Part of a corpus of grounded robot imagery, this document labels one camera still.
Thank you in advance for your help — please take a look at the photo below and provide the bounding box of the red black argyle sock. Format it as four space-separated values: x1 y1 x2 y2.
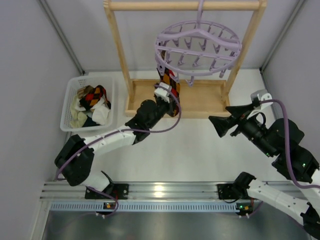
79 85 112 111

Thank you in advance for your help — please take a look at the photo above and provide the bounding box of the white plastic basket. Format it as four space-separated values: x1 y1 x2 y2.
60 75 116 132

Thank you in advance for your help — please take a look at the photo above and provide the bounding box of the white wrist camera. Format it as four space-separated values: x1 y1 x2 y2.
154 82 172 103
247 89 273 119

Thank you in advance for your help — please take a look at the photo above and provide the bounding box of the purple round clip hanger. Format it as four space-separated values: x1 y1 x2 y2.
154 0 243 86

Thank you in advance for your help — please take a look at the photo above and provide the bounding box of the aluminium mounting rail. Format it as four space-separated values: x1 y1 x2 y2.
40 182 226 201

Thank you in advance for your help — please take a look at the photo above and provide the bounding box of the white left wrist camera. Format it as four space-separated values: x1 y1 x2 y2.
154 82 172 103

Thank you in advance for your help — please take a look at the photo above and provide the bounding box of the pale green sock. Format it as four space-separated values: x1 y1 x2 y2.
70 110 88 129

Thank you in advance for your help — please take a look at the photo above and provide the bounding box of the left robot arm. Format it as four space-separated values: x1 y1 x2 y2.
54 97 177 194

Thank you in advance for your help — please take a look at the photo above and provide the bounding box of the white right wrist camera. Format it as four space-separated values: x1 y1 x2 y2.
247 89 273 119

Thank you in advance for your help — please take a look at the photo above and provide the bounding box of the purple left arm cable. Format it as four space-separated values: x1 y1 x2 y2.
54 83 182 211

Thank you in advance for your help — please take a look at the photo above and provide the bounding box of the dark navy sock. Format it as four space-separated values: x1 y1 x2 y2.
82 116 100 128

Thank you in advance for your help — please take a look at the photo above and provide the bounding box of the wooden hanger rack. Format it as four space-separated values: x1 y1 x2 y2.
103 0 267 119

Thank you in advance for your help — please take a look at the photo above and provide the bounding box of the white slotted cable duct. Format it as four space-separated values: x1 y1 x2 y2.
50 201 249 213

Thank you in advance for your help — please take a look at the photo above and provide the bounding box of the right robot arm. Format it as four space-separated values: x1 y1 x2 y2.
208 100 320 239

